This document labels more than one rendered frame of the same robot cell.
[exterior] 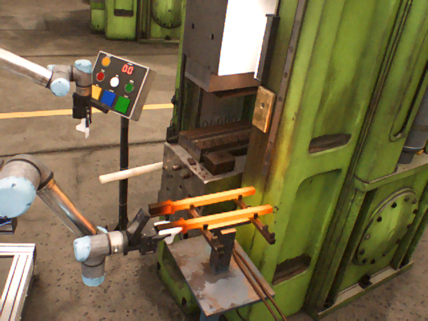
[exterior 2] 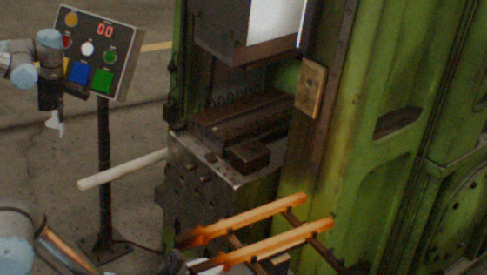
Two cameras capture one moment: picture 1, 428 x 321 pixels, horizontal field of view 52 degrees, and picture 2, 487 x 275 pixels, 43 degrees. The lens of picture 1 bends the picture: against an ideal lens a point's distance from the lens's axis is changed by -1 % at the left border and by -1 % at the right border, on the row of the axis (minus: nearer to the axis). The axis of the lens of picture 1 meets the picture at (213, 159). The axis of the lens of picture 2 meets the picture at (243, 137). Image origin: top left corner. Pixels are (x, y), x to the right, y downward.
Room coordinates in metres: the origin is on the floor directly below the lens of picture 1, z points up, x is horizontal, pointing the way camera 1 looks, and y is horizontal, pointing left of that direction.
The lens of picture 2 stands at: (0.08, 0.21, 2.18)
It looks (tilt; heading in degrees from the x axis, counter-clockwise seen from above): 34 degrees down; 353
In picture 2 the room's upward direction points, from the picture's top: 8 degrees clockwise
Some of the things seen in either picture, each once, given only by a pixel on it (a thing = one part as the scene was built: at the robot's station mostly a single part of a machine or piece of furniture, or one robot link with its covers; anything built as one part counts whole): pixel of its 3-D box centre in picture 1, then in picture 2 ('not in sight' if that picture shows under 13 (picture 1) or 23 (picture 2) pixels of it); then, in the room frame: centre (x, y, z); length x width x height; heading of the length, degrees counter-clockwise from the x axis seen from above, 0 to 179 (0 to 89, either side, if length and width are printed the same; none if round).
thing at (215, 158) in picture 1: (220, 162); (250, 157); (1.75, -0.03, 0.95); 0.12 x 0.08 x 0.06; 128
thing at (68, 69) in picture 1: (60, 74); (17, 54); (1.82, 0.73, 1.23); 0.11 x 0.11 x 0.08; 20
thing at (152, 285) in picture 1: (166, 287); not in sight; (1.82, 0.16, 0.01); 0.58 x 0.39 x 0.01; 38
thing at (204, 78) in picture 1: (235, 69); (262, 28); (1.98, -0.04, 1.32); 0.42 x 0.20 x 0.10; 128
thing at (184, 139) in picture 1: (225, 138); (249, 117); (1.98, -0.04, 0.96); 0.42 x 0.20 x 0.09; 128
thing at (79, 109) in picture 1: (82, 105); (51, 91); (1.87, 0.64, 1.07); 0.09 x 0.08 x 0.12; 102
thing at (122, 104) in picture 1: (123, 104); (103, 81); (2.09, 0.50, 1.01); 0.07 x 0.05 x 0.07; 63
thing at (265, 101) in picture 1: (263, 109); (310, 88); (1.68, -0.17, 1.27); 0.09 x 0.02 x 0.17; 38
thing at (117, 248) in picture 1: (116, 243); not in sight; (1.11, 0.28, 0.96); 0.08 x 0.05 x 0.08; 29
